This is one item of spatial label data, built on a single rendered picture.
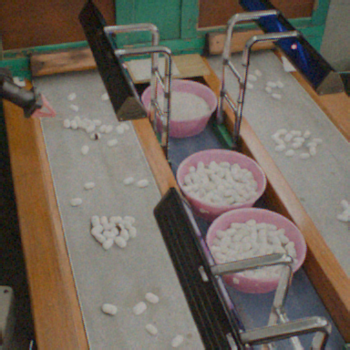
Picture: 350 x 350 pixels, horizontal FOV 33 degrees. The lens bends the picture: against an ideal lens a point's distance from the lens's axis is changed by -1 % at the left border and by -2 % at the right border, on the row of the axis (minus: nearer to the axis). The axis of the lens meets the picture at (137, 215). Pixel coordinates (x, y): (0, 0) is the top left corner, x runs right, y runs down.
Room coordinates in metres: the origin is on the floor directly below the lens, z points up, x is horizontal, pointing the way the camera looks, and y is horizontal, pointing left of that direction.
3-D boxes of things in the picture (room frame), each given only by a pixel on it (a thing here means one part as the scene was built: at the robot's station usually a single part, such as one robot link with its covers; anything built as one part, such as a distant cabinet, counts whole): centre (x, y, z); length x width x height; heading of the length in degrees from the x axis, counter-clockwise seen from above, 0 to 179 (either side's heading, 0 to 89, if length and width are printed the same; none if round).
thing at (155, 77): (1.60, 0.01, 0.90); 0.20 x 0.19 x 0.45; 14
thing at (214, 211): (1.39, -0.25, 0.72); 0.27 x 0.27 x 0.10
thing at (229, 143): (1.69, -0.38, 0.90); 0.20 x 0.19 x 0.45; 14
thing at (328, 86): (1.71, -0.46, 1.08); 0.62 x 0.08 x 0.07; 14
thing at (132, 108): (1.58, 0.09, 1.08); 0.62 x 0.08 x 0.07; 14
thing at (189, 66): (2.02, -0.09, 0.77); 0.33 x 0.15 x 0.01; 104
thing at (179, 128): (1.81, -0.15, 0.72); 0.27 x 0.27 x 0.10
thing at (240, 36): (2.16, -0.41, 0.83); 0.30 x 0.06 x 0.07; 104
